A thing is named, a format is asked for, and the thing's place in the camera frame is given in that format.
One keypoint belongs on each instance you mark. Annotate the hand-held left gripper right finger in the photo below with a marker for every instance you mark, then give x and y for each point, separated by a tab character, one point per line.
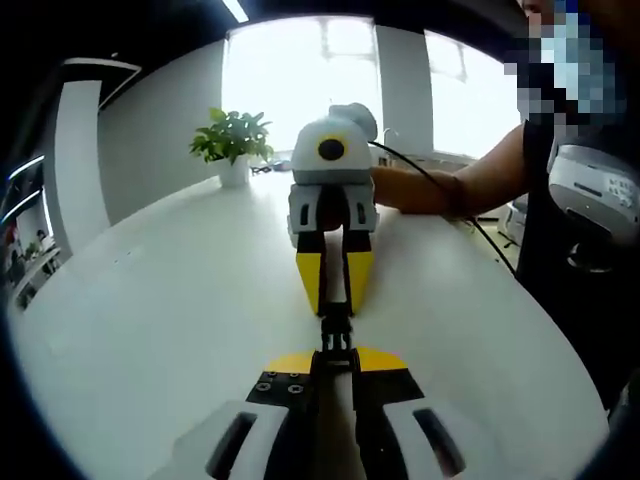
390	430

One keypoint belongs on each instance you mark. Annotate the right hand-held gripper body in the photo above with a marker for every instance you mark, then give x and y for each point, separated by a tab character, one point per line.
330	170

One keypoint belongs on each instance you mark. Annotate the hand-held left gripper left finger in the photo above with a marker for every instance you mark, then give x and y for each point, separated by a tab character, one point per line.
270	425

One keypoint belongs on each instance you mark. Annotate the black plastic buckle pronged part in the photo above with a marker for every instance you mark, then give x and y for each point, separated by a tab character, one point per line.
335	361

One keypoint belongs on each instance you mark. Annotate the person's right hand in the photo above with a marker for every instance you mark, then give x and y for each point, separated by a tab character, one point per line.
410	192

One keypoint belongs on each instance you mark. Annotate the small dark item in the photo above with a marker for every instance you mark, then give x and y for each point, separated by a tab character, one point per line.
264	170

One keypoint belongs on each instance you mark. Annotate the potted green plant white pot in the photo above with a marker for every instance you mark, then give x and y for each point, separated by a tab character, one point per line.
230	135

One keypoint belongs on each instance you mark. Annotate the large bright window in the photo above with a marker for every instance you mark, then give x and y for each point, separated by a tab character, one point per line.
280	75

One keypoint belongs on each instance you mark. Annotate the person's black shirt torso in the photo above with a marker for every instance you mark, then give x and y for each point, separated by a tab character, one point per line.
545	260

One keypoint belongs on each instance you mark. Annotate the long ceiling light strip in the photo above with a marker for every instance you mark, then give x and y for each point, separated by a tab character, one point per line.
27	166
22	206
236	10

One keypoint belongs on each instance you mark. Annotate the white chest-worn device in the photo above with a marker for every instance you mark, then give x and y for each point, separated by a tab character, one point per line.
590	185

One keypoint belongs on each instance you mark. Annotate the white office desk row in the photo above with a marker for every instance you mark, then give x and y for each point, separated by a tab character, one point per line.
40	261

